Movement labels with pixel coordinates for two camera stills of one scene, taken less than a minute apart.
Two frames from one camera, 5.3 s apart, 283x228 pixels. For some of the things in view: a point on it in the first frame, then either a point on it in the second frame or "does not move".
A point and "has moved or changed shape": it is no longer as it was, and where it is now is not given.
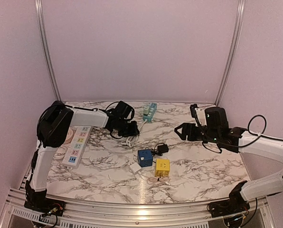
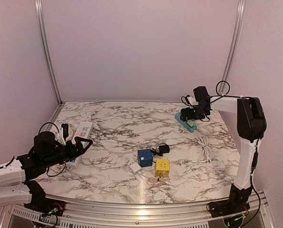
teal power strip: x=150 y=116 to x=184 y=124
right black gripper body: x=194 y=136 to x=196 y=114
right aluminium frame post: x=239 y=23 does not move
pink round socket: x=69 y=137 does not move
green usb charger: x=146 y=109 has moved or changed shape
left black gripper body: x=124 y=130 to x=71 y=154
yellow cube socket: x=162 y=167 does not move
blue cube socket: x=145 y=157 does not move
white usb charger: x=135 y=167 does not move
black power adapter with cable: x=160 y=148 does not move
